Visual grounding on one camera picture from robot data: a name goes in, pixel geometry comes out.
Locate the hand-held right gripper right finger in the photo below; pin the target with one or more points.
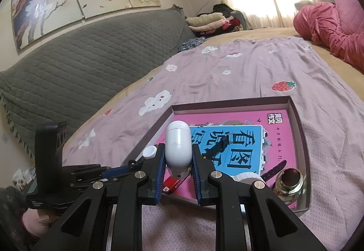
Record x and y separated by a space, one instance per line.
197 174

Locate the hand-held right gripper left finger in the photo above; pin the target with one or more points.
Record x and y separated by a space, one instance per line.
160 174

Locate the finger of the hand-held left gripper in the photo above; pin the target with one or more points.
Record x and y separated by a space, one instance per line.
82 180
119 171

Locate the red lighter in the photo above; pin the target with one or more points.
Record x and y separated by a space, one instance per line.
173 184

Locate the white pill bottle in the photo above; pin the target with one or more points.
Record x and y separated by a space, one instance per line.
149 152

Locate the white earbud case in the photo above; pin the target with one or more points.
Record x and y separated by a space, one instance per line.
177 142

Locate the white jar lid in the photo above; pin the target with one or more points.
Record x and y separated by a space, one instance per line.
246 176

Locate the brass metal fitting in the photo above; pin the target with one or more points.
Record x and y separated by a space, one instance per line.
287 188

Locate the shallow grey cardboard box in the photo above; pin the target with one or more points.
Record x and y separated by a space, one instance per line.
300 131

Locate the person's left hand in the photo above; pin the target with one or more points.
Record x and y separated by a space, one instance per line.
35 224

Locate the pink book with blue label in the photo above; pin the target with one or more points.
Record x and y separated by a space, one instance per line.
233 117

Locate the dark patterned cloth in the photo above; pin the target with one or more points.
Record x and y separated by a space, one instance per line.
11 216

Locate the grey quilted headboard cover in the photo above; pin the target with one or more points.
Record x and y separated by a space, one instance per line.
85 63

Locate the blue patterned cloth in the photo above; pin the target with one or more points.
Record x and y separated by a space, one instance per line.
190 44

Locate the beige bed cover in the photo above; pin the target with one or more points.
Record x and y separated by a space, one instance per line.
256 33

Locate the stack of folded clothes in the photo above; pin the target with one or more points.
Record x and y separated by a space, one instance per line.
204 20

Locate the pink ruffled quilt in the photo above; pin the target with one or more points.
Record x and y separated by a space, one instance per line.
318 23

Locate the beige plush toy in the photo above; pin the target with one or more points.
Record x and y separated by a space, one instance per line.
303 4

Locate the pink quilted pillow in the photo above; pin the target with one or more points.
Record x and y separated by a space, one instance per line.
351 9

